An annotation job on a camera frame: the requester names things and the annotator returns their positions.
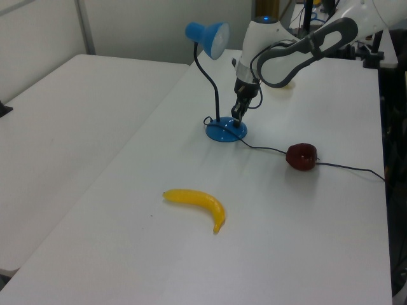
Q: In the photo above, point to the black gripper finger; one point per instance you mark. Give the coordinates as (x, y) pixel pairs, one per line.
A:
(245, 106)
(236, 111)

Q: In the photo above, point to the blue gooseneck desk lamp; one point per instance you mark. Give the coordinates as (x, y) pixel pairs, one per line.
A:
(222, 130)

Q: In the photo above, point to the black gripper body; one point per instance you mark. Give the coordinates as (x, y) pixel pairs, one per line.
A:
(246, 89)

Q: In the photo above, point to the grey metal frame post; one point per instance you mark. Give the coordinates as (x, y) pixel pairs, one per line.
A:
(86, 25)

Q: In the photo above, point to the dark red toy apple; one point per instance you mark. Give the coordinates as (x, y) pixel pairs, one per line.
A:
(300, 157)

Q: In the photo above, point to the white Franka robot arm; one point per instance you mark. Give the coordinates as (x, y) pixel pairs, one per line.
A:
(273, 35)

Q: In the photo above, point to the black stand with clamp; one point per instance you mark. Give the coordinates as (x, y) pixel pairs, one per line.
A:
(375, 51)

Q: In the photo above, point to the yellow toy banana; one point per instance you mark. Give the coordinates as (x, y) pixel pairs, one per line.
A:
(197, 197)

